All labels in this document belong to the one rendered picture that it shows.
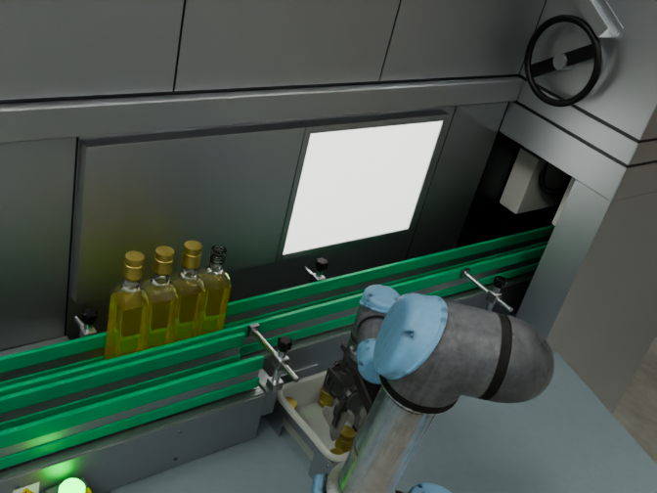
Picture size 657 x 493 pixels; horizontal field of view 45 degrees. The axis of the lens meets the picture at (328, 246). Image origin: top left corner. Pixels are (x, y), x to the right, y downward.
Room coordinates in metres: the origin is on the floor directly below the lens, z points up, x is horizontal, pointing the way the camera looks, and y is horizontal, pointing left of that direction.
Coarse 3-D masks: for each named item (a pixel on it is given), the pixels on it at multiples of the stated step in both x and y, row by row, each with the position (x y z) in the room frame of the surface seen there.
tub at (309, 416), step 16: (288, 384) 1.28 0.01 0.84; (304, 384) 1.30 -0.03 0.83; (320, 384) 1.33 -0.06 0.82; (304, 400) 1.31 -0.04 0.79; (336, 400) 1.33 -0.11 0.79; (304, 416) 1.28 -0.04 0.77; (320, 416) 1.29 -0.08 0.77; (352, 416) 1.29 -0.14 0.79; (320, 432) 1.24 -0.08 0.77; (320, 448) 1.13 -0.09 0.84
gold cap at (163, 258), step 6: (162, 246) 1.19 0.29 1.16; (168, 246) 1.19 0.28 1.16; (156, 252) 1.17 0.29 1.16; (162, 252) 1.17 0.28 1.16; (168, 252) 1.17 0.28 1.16; (156, 258) 1.16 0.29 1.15; (162, 258) 1.16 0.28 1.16; (168, 258) 1.17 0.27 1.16; (156, 264) 1.16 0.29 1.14; (162, 264) 1.16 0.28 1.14; (168, 264) 1.17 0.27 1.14; (156, 270) 1.16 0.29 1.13; (162, 270) 1.16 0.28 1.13; (168, 270) 1.17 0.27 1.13
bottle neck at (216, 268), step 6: (216, 246) 1.27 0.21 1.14; (222, 246) 1.27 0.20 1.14; (216, 252) 1.25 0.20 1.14; (222, 252) 1.25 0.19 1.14; (210, 258) 1.25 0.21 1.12; (216, 258) 1.25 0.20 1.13; (222, 258) 1.25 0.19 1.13; (210, 264) 1.25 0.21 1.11; (216, 264) 1.25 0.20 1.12; (222, 264) 1.25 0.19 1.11; (210, 270) 1.25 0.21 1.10; (216, 270) 1.25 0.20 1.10; (222, 270) 1.26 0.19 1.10
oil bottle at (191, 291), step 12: (180, 276) 1.21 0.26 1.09; (180, 288) 1.19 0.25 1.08; (192, 288) 1.20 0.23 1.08; (204, 288) 1.22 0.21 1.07; (180, 300) 1.18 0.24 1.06; (192, 300) 1.20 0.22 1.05; (180, 312) 1.18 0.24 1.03; (192, 312) 1.20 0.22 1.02; (180, 324) 1.19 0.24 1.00; (192, 324) 1.21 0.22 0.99; (180, 336) 1.19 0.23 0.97; (192, 336) 1.21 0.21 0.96
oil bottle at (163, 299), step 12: (144, 288) 1.17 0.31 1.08; (156, 288) 1.16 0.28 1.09; (168, 288) 1.17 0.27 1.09; (156, 300) 1.15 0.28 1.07; (168, 300) 1.16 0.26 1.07; (156, 312) 1.15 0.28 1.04; (168, 312) 1.16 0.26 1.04; (156, 324) 1.15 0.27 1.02; (168, 324) 1.17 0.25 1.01; (156, 336) 1.15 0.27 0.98; (168, 336) 1.17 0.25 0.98; (144, 348) 1.14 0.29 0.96
